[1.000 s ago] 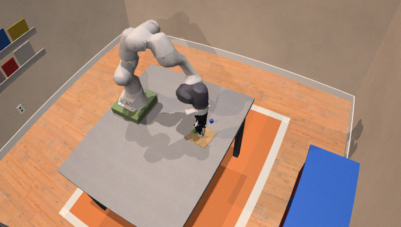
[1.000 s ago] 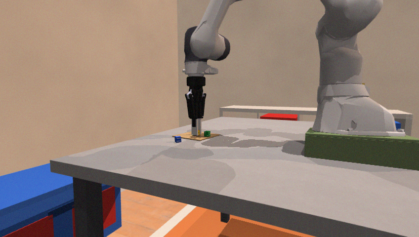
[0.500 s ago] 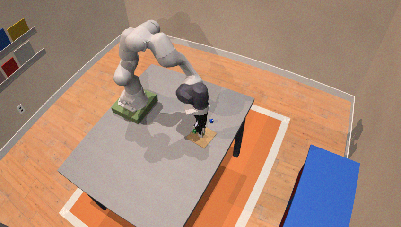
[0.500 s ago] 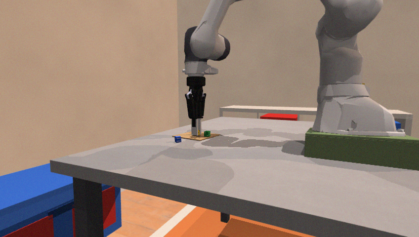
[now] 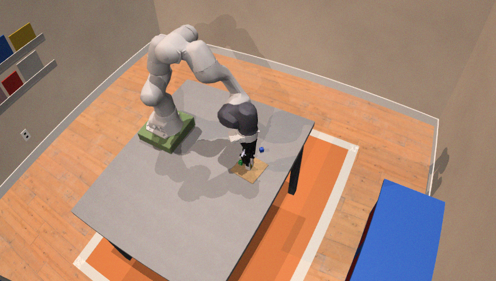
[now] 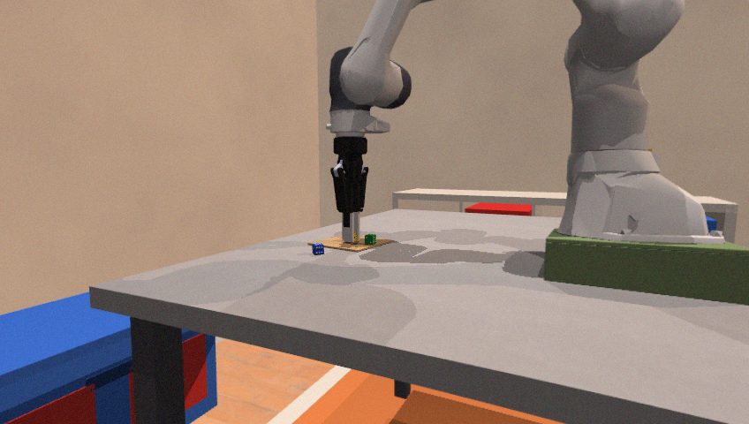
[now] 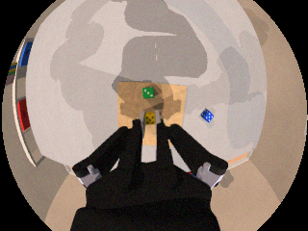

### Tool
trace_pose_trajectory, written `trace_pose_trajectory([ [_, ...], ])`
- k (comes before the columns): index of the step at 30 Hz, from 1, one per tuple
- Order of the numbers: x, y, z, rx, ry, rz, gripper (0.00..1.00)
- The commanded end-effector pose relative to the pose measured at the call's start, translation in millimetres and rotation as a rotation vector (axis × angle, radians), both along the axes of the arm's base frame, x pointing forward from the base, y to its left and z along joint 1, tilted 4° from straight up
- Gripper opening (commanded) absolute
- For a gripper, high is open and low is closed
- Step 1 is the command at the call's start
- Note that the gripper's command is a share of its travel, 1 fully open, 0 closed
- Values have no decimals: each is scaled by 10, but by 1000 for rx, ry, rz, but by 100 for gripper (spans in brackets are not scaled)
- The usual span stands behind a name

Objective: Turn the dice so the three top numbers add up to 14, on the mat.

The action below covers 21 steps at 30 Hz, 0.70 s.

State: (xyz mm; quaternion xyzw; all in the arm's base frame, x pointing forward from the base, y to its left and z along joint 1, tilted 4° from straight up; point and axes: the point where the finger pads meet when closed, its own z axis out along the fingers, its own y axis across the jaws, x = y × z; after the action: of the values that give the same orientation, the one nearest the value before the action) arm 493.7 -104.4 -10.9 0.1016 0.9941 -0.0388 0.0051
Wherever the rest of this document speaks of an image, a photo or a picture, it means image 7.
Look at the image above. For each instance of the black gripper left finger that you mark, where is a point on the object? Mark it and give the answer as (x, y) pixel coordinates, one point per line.
(103, 158)

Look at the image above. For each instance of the green die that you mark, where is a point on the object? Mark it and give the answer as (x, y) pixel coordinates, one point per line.
(148, 92)

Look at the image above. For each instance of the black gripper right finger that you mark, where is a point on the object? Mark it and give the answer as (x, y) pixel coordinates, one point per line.
(204, 165)

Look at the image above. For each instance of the tan square mat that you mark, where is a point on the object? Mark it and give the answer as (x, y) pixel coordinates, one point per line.
(169, 100)

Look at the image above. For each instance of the yellow die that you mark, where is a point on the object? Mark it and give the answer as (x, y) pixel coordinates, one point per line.
(149, 118)

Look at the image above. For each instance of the blue die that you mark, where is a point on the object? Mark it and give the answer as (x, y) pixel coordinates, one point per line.
(207, 115)

